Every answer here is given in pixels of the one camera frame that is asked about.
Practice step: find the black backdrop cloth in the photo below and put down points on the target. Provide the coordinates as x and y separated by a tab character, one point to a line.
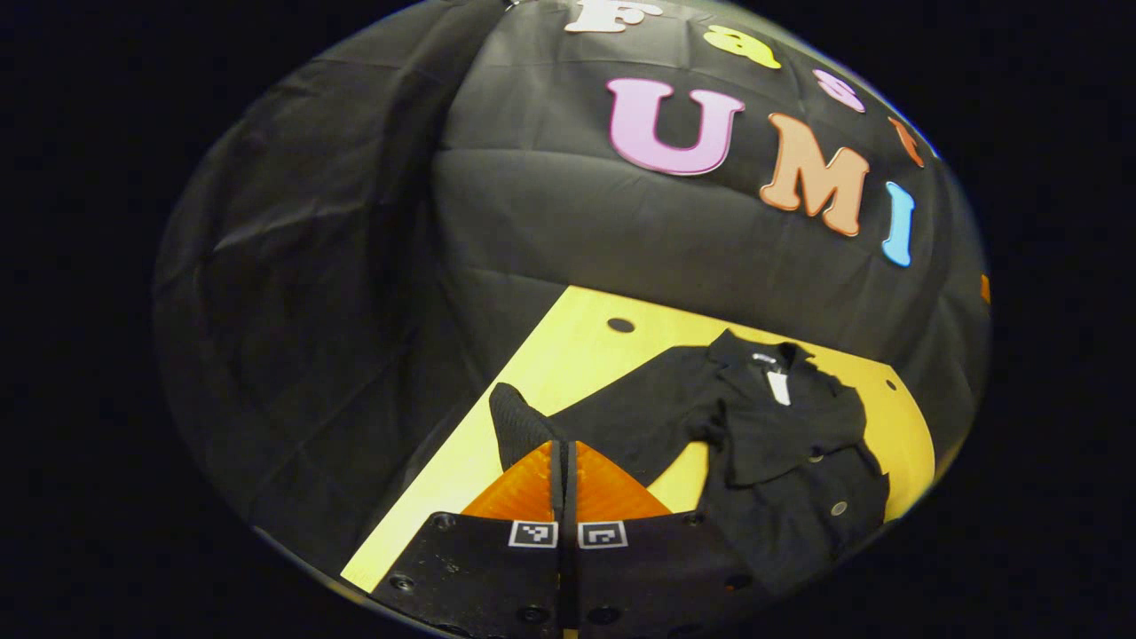
311	266

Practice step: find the black button-up garment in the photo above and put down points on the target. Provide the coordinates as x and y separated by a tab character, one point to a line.
772	444

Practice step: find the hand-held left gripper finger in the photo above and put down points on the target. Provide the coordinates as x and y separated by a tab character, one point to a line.
558	577
575	577

